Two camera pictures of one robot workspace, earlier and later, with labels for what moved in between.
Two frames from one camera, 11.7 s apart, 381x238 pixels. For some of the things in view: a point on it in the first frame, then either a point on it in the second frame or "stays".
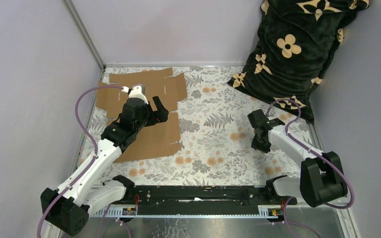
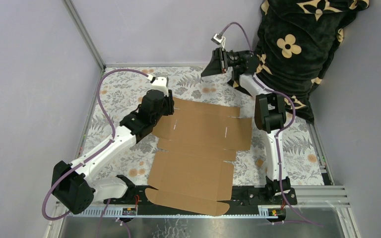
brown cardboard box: (156, 139) -> (193, 169)
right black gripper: (255, 145) -> (218, 64)
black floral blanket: (295, 41) stays
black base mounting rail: (205, 200) stays
